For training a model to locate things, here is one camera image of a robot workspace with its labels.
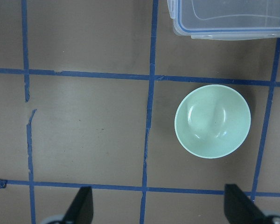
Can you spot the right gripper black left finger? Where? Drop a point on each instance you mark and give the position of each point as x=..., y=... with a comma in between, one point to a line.
x=80, y=210

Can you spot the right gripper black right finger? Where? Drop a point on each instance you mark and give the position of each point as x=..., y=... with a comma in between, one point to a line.
x=239, y=209

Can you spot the green bowl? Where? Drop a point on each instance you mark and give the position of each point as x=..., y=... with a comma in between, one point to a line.
x=212, y=121

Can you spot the clear plastic lidded container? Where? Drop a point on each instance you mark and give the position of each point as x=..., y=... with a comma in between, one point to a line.
x=228, y=20

